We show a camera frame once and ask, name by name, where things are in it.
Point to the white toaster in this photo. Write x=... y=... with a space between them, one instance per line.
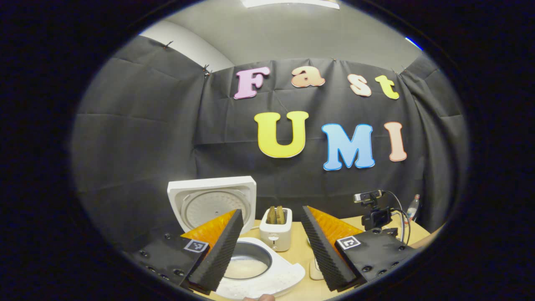
x=276 y=240

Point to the brown bread slice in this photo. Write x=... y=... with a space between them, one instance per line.
x=271 y=215
x=280 y=215

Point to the white rice cooker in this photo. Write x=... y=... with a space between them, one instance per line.
x=209 y=186

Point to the white rice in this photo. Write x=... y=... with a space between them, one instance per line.
x=248 y=269

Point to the clear plastic bottle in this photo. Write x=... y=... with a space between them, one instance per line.
x=413 y=209

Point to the cream rectangular tray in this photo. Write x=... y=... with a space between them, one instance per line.
x=315 y=269

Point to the large ceiling light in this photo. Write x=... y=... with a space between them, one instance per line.
x=292 y=3

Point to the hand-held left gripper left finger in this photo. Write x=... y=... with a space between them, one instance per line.
x=221 y=255

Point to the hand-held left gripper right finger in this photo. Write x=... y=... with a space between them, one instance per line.
x=324 y=255

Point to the black backdrop cloth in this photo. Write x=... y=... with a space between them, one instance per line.
x=146 y=146

